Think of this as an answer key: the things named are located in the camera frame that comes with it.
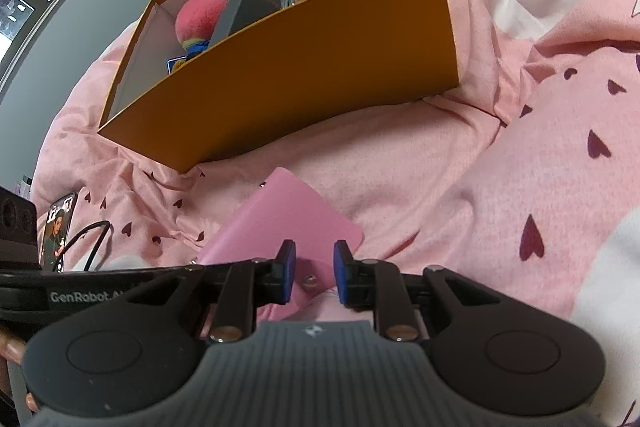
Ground bear plush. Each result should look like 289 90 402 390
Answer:
181 38 209 61

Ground person's left hand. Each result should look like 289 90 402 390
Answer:
0 325 42 413

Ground pink printed bed duvet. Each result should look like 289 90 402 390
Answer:
32 0 639 426

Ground orange cardboard storage box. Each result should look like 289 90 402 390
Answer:
98 0 459 172

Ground black cable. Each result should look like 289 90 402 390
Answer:
54 220 114 273

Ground dark grey box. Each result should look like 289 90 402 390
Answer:
209 0 280 46

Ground blue and white card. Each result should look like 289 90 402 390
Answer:
166 56 186 74

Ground pink card wallet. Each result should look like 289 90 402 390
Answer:
198 167 364 321

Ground pink fluffy plush toy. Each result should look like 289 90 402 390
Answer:
175 0 228 51

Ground smartphone with photo case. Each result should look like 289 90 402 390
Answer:
41 193 78 271

